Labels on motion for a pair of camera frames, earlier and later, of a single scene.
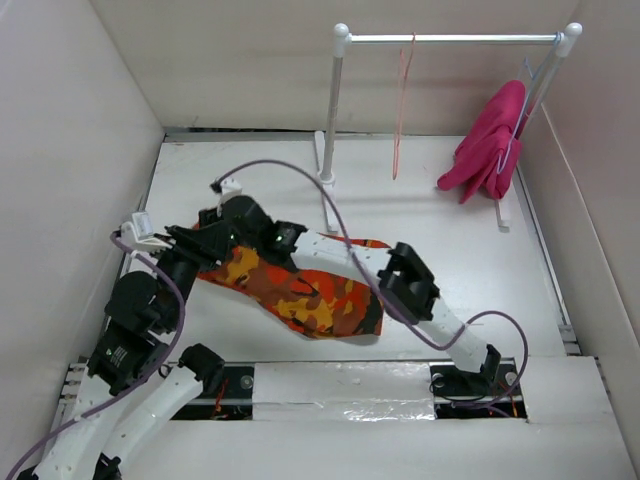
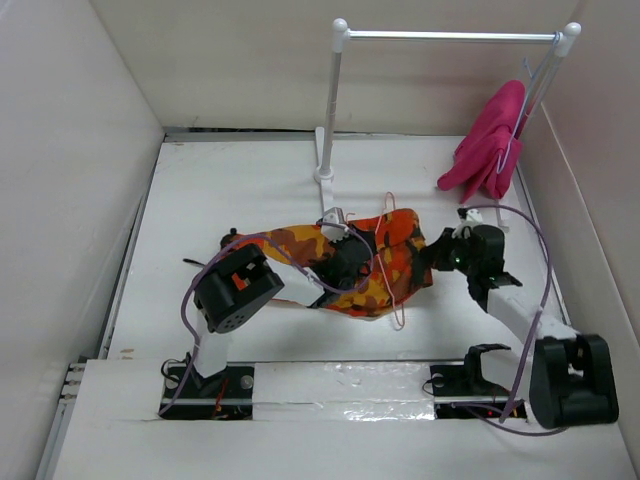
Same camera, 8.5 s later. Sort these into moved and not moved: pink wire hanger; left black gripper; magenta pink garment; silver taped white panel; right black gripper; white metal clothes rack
Moved: left black gripper; right black gripper; pink wire hanger
Not moved: silver taped white panel; magenta pink garment; white metal clothes rack
